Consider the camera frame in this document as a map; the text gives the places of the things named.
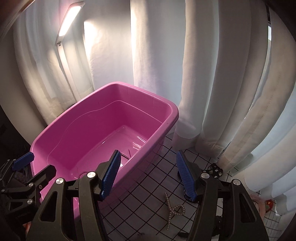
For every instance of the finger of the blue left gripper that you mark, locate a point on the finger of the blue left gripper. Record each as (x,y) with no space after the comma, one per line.
(23,161)

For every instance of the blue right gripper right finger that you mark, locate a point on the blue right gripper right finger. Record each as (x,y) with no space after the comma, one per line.
(188,175)

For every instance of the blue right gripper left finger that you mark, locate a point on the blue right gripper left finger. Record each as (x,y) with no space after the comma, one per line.
(108,173)

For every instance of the pink fuzzy strawberry headband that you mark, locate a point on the pink fuzzy strawberry headband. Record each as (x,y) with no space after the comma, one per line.
(263,206)

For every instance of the white black grid bedsheet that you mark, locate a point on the white black grid bedsheet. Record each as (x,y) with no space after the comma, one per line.
(154,208)

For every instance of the pink plastic tub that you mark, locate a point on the pink plastic tub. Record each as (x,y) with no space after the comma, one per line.
(118,116)

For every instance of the white curtain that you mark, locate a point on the white curtain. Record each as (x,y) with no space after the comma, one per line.
(228,65)

